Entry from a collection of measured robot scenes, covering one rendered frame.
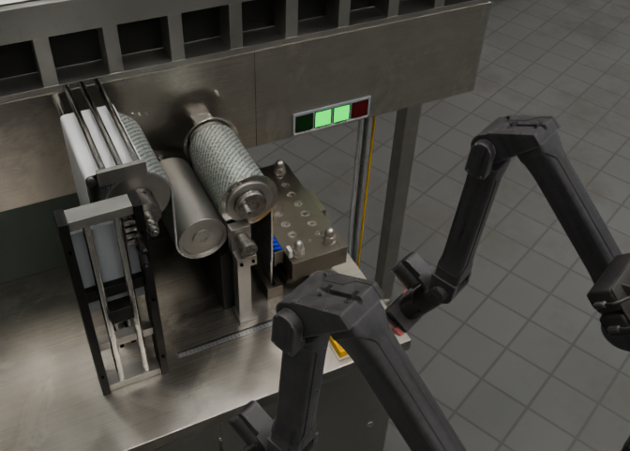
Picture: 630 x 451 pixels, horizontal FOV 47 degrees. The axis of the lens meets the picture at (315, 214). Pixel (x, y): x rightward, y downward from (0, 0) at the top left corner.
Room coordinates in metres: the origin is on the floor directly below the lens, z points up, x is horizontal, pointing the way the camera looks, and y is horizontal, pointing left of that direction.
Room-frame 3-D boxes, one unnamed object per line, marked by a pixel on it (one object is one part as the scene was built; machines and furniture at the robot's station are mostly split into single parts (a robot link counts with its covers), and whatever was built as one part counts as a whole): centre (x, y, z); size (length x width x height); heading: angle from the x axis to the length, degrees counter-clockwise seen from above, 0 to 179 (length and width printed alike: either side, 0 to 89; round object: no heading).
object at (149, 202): (1.16, 0.37, 1.34); 0.06 x 0.06 x 0.06; 28
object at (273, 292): (1.44, 0.16, 0.92); 0.28 x 0.04 x 0.04; 28
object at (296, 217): (1.53, 0.07, 1.00); 0.40 x 0.16 x 0.06; 28
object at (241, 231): (1.25, 0.17, 1.05); 0.06 x 0.05 x 0.31; 28
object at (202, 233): (1.35, 0.32, 1.18); 0.26 x 0.12 x 0.12; 28
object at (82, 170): (1.28, 0.53, 1.17); 0.34 x 0.05 x 0.54; 28
